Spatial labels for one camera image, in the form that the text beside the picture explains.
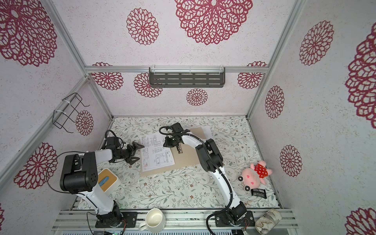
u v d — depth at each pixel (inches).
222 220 29.6
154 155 38.4
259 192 31.8
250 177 31.8
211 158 27.5
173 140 36.4
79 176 19.0
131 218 29.4
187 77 36.5
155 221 29.9
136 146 34.5
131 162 36.1
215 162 25.1
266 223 27.6
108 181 31.3
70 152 20.0
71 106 31.3
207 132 43.9
